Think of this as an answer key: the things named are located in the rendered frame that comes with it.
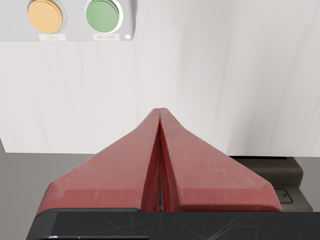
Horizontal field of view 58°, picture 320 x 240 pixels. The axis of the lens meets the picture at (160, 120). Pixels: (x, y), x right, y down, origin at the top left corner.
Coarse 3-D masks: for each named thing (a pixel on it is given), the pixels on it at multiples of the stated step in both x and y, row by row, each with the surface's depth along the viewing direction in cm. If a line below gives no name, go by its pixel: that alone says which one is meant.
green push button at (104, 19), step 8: (96, 0) 34; (104, 0) 34; (88, 8) 34; (96, 8) 34; (104, 8) 34; (112, 8) 34; (88, 16) 35; (96, 16) 35; (104, 16) 35; (112, 16) 35; (96, 24) 35; (104, 24) 35; (112, 24) 35; (104, 32) 36
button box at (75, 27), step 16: (0, 0) 35; (16, 0) 35; (32, 0) 35; (64, 0) 35; (80, 0) 35; (112, 0) 35; (128, 0) 35; (0, 16) 36; (16, 16) 36; (64, 16) 36; (80, 16) 36; (128, 16) 36; (0, 32) 37; (16, 32) 37; (32, 32) 37; (64, 32) 37; (80, 32) 37; (96, 32) 37; (112, 32) 37; (128, 32) 37
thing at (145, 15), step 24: (144, 0) 44; (168, 0) 44; (192, 0) 44; (216, 0) 44; (240, 0) 45; (264, 0) 45; (288, 0) 45; (312, 0) 45; (144, 24) 47; (168, 24) 47; (192, 24) 47; (216, 24) 47; (240, 24) 47; (264, 24) 47; (288, 24) 47
